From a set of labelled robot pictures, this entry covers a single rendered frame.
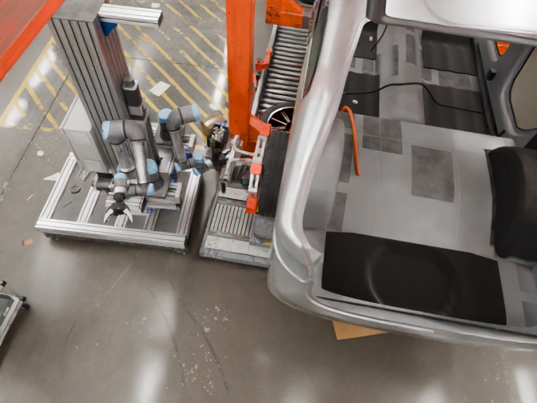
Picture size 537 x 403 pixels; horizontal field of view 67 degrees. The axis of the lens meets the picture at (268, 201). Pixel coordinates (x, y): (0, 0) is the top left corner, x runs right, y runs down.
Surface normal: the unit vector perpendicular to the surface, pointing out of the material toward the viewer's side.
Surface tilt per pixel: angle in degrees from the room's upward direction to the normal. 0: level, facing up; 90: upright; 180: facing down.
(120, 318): 0
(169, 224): 0
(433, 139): 6
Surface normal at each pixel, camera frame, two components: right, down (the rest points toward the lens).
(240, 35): -0.16, 0.82
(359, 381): 0.06, -0.55
